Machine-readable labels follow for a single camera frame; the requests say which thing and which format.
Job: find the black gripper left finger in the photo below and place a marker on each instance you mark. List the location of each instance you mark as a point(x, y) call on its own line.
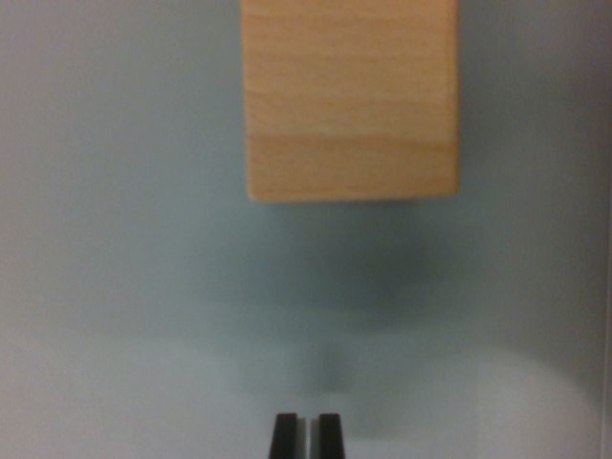
point(286, 437)

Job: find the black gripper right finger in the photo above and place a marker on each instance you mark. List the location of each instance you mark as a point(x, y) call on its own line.
point(330, 437)

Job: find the light wooden cube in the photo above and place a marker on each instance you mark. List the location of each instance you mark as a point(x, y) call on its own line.
point(351, 100)

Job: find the pale grey plastic tray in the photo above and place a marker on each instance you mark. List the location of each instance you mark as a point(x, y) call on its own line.
point(119, 263)

